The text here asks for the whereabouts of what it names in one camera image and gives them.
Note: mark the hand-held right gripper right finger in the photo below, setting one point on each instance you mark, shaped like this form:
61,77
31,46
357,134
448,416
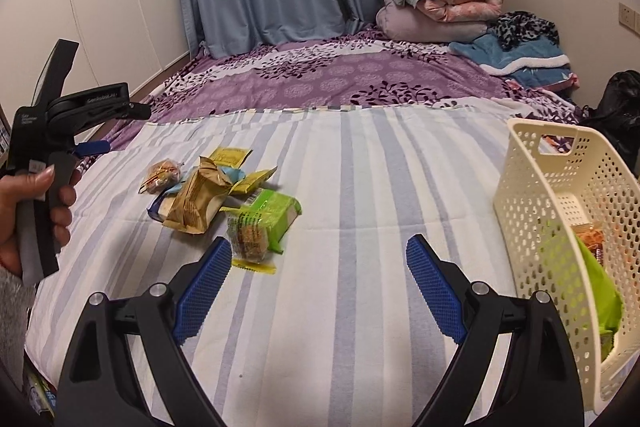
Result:
432,287

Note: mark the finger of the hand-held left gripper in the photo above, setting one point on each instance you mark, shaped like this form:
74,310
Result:
95,148
139,111

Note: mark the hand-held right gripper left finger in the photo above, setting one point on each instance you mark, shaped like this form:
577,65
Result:
205,287

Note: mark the clear granola bar packet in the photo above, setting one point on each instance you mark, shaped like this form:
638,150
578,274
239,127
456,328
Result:
247,239

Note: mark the clear round cracker packet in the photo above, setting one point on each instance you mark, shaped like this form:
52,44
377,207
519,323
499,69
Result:
162,174

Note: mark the gold brown snack packet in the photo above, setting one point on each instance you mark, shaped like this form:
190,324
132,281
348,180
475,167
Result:
192,204

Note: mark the bright green snack packet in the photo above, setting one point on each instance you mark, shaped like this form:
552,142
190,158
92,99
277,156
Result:
270,207

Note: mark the cream perforated plastic basket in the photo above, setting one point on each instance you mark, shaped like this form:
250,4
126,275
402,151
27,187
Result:
530,187

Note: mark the large green seaweed packet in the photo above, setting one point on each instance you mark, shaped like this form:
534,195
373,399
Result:
597,292

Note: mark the person's left forearm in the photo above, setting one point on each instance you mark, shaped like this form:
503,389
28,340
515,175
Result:
12,312

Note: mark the person's left hand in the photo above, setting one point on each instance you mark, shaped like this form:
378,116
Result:
10,227

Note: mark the blue white striped sheet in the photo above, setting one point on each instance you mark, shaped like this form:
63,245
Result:
350,307

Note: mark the yellow green sachet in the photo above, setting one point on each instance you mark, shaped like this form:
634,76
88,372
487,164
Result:
255,179
231,154

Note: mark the orange brown snack packet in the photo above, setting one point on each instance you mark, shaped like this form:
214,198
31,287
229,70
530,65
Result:
592,241

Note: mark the purple floral bed sheet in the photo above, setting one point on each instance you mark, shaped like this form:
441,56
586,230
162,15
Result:
325,77

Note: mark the blue and leopard blanket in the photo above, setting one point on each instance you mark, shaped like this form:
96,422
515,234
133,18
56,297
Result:
520,62

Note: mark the black leather bag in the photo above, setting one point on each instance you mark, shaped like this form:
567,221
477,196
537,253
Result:
617,112

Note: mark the leopard print cloth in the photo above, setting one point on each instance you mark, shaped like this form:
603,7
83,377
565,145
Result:
525,29

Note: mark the pink folded quilt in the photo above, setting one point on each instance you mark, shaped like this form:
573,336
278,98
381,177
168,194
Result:
465,9

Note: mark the beige wall socket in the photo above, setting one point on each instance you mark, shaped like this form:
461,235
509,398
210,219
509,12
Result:
638,22
627,16

